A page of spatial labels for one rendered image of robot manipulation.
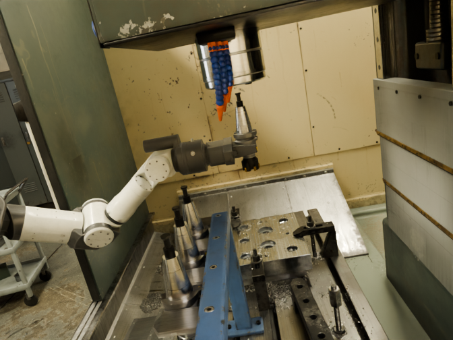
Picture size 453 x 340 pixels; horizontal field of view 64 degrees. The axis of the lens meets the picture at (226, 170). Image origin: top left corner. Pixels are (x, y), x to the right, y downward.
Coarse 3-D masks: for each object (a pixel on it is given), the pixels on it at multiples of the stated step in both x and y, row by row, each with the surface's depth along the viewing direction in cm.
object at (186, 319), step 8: (168, 312) 56; (176, 312) 55; (184, 312) 55; (192, 312) 54; (160, 320) 54; (168, 320) 54; (176, 320) 53; (184, 320) 53; (192, 320) 53; (160, 328) 52; (168, 328) 52; (176, 328) 52; (184, 328) 51; (192, 328) 51; (160, 336) 51; (168, 336) 51
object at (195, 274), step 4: (196, 268) 66; (200, 268) 66; (188, 272) 65; (192, 272) 65; (196, 272) 65; (200, 272) 64; (188, 276) 64; (192, 276) 64; (196, 276) 64; (200, 276) 63; (192, 280) 63; (196, 280) 62; (200, 280) 62; (200, 284) 61
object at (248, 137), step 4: (236, 132) 97; (252, 132) 93; (256, 132) 96; (236, 136) 94; (240, 136) 93; (244, 136) 93; (248, 136) 93; (252, 136) 93; (256, 136) 96; (236, 140) 95; (240, 140) 94; (244, 140) 93; (248, 140) 93; (252, 140) 93
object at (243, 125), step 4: (236, 108) 93; (240, 108) 92; (244, 108) 93; (236, 112) 93; (240, 112) 93; (244, 112) 93; (236, 116) 94; (240, 116) 93; (244, 116) 93; (248, 116) 94; (236, 120) 94; (240, 120) 93; (244, 120) 93; (248, 120) 94; (236, 124) 94; (240, 124) 93; (244, 124) 93; (248, 124) 93; (236, 128) 95; (240, 128) 93; (244, 128) 93; (248, 128) 93; (252, 128) 95; (240, 132) 94; (244, 132) 93; (248, 132) 94
